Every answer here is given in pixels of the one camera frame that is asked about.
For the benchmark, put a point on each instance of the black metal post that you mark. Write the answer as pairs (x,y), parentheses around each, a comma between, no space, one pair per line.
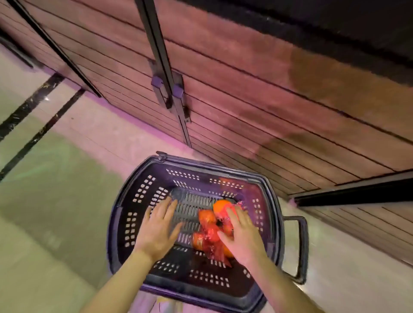
(55,48)
(161,54)

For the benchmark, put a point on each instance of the purple post bracket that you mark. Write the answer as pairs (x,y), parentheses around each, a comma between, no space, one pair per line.
(167,88)

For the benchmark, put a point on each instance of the person's right hand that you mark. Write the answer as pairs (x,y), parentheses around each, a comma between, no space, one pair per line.
(247,243)

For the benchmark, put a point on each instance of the person's right thumb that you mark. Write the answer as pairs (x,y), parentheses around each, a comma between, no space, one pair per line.
(225,238)

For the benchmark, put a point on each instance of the person's right forearm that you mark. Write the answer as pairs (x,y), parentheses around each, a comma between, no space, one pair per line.
(280,290)

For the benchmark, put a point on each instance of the person's left forearm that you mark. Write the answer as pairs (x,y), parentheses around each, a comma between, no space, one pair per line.
(117,285)

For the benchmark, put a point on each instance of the person's left middle finger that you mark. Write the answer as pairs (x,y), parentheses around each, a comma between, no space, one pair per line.
(164,207)

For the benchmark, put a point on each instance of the orange fruit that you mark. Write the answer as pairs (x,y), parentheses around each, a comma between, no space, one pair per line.
(222,208)
(198,241)
(206,217)

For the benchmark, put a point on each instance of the person's left hand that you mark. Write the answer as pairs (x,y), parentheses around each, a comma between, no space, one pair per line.
(155,237)

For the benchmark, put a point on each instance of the person's left little finger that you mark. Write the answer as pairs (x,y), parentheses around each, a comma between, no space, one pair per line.
(147,216)

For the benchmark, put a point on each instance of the purple plastic shopping basket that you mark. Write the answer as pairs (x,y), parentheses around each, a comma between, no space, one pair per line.
(193,283)

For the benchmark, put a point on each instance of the red net bag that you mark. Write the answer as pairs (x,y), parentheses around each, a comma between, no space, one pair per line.
(213,238)

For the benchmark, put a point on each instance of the dark counter top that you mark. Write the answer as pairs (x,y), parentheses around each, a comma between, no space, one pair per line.
(322,29)

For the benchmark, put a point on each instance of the person's left thumb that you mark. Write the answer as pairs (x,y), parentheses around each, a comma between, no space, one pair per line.
(176,231)

